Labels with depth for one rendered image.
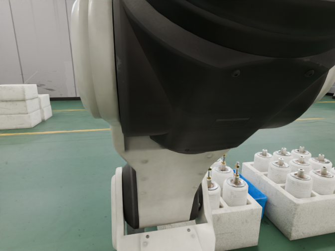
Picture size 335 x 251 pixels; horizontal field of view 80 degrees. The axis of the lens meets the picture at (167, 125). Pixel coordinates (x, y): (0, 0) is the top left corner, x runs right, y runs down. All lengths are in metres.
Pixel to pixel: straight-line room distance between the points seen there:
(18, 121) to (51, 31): 3.37
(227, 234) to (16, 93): 2.81
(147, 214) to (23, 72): 6.00
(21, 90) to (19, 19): 3.47
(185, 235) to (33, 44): 6.00
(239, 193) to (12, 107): 2.85
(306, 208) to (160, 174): 0.82
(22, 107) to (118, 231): 2.81
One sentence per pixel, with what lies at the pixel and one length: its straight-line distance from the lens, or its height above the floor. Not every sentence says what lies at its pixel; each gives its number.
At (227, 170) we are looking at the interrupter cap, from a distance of 0.97.
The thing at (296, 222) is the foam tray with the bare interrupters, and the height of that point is 0.09.
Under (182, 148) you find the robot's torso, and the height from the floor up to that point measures 0.62.
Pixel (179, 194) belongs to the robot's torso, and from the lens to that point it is 0.37.
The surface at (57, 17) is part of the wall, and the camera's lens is 6.11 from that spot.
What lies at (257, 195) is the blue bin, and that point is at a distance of 1.16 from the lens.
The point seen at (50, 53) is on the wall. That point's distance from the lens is 6.06.
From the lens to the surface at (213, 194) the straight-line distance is 0.81.
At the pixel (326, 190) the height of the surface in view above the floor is 0.20.
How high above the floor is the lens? 0.68
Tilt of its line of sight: 14 degrees down
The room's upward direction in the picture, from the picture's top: straight up
